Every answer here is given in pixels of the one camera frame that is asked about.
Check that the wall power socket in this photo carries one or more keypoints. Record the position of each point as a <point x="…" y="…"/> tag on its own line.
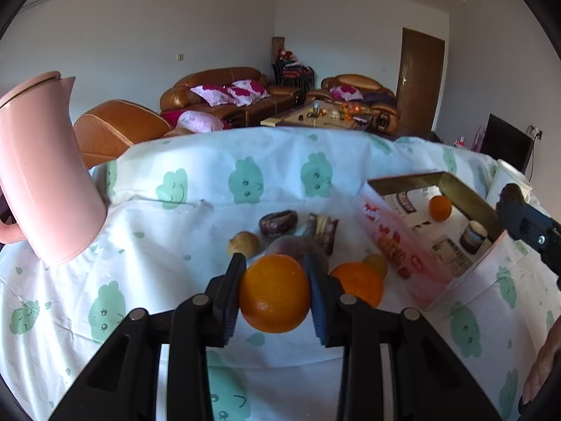
<point x="535" y="132"/>

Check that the printed paper lining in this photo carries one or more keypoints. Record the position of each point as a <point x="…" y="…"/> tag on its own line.
<point x="442" y="245"/>

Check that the dark round fruit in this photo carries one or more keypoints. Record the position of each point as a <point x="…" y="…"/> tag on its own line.
<point x="473" y="237"/>

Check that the brown leather sofa with armrest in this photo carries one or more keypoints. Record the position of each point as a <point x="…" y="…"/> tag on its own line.
<point x="118" y="125"/>

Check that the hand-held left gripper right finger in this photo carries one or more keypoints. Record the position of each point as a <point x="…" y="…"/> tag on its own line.
<point x="317" y="300"/>

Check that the brown leather armchair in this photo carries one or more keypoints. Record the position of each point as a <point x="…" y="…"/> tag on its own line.
<point x="350" y="81"/>

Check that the yellow-brown pear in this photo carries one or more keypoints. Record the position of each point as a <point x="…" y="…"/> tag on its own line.
<point x="376" y="265"/>
<point x="244" y="244"/>

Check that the white green-cloud tablecloth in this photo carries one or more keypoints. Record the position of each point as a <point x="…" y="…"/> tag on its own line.
<point x="263" y="175"/>

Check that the pile of small oranges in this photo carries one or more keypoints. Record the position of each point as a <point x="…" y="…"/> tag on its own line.
<point x="353" y="109"/>

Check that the pink floral pillow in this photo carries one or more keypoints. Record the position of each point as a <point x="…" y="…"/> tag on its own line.
<point x="346" y="93"/>
<point x="245" y="92"/>
<point x="212" y="95"/>

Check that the white paper cup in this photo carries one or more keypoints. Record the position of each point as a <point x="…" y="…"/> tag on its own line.
<point x="508" y="180"/>

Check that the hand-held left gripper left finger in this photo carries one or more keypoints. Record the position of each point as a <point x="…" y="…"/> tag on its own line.
<point x="228" y="300"/>

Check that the wooden coffee table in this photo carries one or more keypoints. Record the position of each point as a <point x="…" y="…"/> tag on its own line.
<point x="289" y="118"/>

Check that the brown wooden door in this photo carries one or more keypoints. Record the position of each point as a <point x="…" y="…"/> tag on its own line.
<point x="420" y="83"/>

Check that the long brown leather sofa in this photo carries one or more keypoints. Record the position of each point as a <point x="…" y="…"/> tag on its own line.
<point x="210" y="76"/>

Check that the large orange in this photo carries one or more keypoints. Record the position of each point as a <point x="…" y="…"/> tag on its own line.
<point x="274" y="294"/>
<point x="359" y="283"/>

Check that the pink bag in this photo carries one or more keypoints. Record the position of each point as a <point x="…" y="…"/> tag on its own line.
<point x="477" y="139"/>

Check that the tall brown floor vase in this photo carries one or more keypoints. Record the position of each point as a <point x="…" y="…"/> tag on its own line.
<point x="278" y="48"/>

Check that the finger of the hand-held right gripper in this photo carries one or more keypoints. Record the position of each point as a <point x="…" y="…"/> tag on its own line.
<point x="530" y="228"/>

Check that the small dark brown fruit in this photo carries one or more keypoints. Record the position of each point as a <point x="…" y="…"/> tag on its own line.
<point x="510" y="193"/>

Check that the dark purple-brown fruit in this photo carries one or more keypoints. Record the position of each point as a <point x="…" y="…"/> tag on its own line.
<point x="278" y="223"/>

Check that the pale pink pillow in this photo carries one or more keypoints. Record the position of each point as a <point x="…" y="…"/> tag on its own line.
<point x="199" y="121"/>

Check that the person's right hand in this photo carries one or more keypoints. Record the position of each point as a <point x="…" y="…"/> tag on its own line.
<point x="543" y="364"/>

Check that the black television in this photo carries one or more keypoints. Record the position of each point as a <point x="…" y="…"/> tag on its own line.
<point x="506" y="142"/>

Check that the stacked dark chairs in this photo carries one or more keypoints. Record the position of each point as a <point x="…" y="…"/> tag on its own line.
<point x="293" y="76"/>

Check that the pink electric kettle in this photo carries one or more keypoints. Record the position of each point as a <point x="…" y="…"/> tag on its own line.
<point x="44" y="162"/>

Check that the dark purple blanket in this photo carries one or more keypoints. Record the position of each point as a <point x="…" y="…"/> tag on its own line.
<point x="379" y="98"/>

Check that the brown snack cake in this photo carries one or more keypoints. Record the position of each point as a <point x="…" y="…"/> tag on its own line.
<point x="323" y="230"/>

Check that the small orange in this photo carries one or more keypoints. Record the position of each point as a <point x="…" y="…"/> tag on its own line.
<point x="440" y="208"/>

